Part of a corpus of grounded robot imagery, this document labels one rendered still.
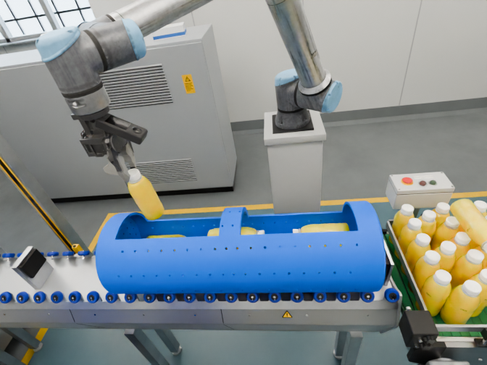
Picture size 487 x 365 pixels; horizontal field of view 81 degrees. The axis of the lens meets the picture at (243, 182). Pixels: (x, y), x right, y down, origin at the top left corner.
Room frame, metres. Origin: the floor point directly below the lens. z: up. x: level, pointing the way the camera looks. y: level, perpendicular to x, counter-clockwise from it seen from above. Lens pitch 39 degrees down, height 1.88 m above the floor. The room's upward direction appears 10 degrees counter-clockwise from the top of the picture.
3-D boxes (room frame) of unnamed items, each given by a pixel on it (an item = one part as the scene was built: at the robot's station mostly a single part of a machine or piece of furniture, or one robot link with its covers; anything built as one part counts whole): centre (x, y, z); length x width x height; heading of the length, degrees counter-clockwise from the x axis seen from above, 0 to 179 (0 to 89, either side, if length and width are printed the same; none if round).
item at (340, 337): (0.62, -0.37, 0.31); 0.06 x 0.06 x 0.63; 80
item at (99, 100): (0.69, 0.33, 1.66); 0.10 x 0.09 x 0.05; 168
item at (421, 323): (0.34, -0.43, 0.95); 0.10 x 0.07 x 0.10; 170
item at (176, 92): (2.63, 1.13, 0.72); 2.15 x 0.54 x 1.45; 80
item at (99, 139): (0.69, 0.33, 1.58); 0.09 x 0.08 x 0.12; 78
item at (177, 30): (2.46, 0.35, 1.48); 0.24 x 0.12 x 0.08; 88
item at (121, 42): (0.77, 0.24, 1.75); 0.12 x 0.12 x 0.09; 39
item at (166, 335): (0.80, 0.60, 0.31); 0.06 x 0.06 x 0.63; 80
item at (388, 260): (0.54, -0.42, 0.99); 0.10 x 0.02 x 0.12; 170
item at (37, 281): (0.79, 0.89, 1.00); 0.10 x 0.04 x 0.15; 170
